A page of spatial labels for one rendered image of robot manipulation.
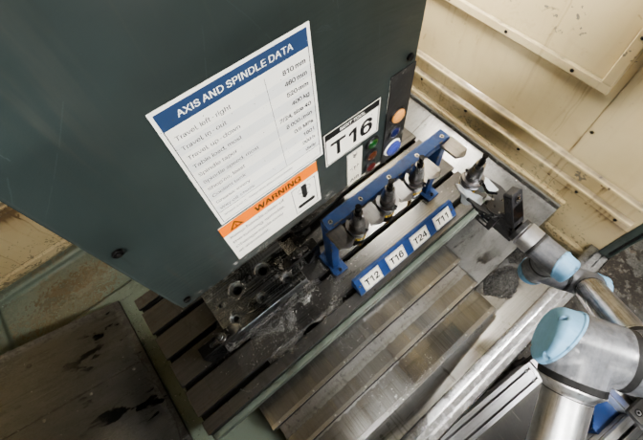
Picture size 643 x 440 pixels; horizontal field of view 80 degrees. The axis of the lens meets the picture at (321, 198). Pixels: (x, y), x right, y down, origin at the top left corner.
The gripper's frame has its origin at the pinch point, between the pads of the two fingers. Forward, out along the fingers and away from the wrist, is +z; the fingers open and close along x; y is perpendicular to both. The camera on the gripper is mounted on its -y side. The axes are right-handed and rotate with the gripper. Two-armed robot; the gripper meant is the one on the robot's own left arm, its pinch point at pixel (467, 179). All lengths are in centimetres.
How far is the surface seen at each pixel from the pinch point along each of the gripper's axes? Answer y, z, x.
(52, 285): 66, 94, -134
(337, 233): -1.1, 10.6, -39.7
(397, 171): -2.4, 13.8, -14.6
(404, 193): -1.5, 7.7, -17.7
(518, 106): 5.3, 9.0, 38.1
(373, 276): 26.4, 0.2, -33.0
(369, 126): -52, 4, -39
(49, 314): 66, 82, -139
